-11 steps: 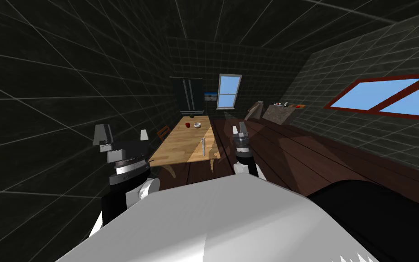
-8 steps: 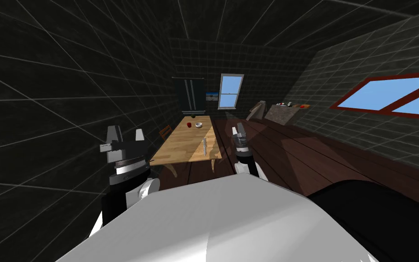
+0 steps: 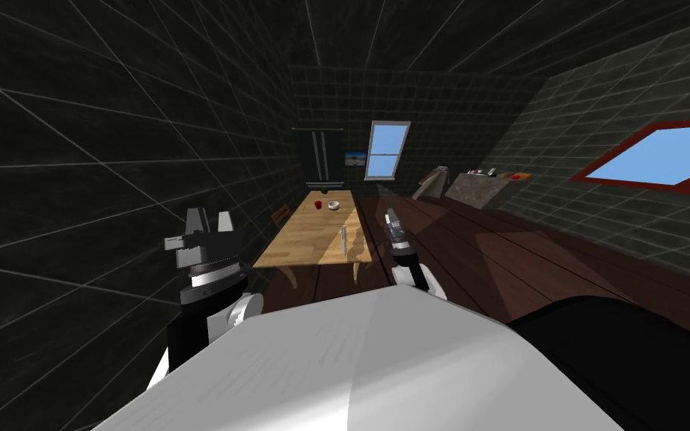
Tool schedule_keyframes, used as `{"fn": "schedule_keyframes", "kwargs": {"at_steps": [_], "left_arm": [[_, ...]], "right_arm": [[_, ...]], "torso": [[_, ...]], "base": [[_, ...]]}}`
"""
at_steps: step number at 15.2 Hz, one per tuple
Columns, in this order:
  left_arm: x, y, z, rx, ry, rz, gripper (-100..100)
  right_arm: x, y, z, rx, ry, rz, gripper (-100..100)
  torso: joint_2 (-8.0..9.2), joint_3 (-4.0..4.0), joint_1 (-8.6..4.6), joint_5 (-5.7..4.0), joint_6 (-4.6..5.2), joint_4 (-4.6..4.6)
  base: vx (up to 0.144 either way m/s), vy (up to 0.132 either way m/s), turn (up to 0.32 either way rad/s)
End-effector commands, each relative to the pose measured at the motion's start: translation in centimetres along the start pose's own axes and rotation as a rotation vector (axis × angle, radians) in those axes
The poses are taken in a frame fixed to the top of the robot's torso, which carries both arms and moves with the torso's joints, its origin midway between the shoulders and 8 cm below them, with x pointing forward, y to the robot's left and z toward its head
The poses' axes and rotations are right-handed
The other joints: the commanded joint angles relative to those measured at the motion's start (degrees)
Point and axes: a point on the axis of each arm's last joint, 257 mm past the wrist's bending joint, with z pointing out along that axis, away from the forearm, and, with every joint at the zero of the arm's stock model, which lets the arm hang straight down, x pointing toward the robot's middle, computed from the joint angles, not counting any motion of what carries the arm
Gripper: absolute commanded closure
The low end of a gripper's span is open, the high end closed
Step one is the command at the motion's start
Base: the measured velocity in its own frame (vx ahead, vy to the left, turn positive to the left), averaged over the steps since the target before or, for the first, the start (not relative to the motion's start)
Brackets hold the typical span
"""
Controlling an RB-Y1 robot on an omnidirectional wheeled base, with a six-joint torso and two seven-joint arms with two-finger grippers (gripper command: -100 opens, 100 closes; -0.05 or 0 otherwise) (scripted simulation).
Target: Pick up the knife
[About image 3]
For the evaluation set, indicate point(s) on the small wall picture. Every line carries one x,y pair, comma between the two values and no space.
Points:
354,160

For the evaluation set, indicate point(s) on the wooden chair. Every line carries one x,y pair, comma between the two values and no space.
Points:
281,214

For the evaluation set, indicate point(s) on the white framed window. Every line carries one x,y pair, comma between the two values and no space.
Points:
386,150

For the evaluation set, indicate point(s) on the red framed window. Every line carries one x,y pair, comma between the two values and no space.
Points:
662,157

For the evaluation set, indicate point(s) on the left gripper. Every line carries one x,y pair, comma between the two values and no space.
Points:
204,246

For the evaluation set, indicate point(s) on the grey tilted cabinet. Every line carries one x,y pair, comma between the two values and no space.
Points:
432,182

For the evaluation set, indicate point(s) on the silver knife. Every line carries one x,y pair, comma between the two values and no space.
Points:
344,239

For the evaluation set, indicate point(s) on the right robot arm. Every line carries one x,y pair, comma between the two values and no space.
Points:
560,335

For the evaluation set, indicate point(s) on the wooden dining table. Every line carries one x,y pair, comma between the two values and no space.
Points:
318,236

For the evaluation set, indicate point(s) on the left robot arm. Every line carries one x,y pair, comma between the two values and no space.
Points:
213,302

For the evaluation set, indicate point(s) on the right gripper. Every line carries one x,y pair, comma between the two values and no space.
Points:
393,225

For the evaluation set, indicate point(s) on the black refrigerator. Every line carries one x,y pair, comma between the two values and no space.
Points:
320,157

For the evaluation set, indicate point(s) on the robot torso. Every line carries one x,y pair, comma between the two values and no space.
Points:
345,365

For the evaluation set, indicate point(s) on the grey kitchen counter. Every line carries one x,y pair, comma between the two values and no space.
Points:
480,187

